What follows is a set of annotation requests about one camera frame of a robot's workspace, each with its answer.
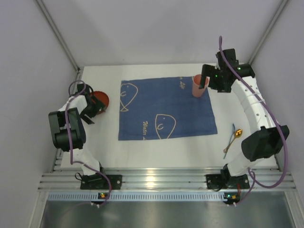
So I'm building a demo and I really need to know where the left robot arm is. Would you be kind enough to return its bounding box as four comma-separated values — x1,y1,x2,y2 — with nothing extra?
48,80,108,176

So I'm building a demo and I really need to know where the perforated cable duct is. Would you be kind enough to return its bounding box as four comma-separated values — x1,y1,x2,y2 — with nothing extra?
47,192,239,202

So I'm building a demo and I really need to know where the gold spoon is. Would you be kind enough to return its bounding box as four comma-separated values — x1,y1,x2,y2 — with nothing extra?
223,129,243,154

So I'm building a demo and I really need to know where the blue cloth placemat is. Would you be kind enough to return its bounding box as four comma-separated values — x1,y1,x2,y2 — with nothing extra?
118,76,218,141

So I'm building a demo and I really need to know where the right frame post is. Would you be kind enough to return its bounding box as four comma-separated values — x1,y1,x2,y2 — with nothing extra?
247,0,290,65

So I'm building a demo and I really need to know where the frame post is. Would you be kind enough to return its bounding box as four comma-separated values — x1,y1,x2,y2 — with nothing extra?
33,0,80,72
247,0,290,65

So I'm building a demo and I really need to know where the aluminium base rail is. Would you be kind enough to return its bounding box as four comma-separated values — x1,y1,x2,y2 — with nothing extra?
38,167,296,192

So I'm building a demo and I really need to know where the blue handled utensil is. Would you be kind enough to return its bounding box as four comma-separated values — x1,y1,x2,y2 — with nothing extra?
223,123,236,159

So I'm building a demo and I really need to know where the pink plastic cup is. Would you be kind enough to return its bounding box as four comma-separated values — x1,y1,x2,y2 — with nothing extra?
192,74,209,98

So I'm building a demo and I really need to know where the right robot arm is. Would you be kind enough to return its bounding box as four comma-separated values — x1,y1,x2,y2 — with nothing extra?
201,48,289,177

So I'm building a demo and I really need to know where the left frame post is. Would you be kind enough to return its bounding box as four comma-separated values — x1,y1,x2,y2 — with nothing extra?
33,0,80,72

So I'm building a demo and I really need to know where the red plate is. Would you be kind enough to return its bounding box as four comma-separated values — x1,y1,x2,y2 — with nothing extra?
90,91,109,114

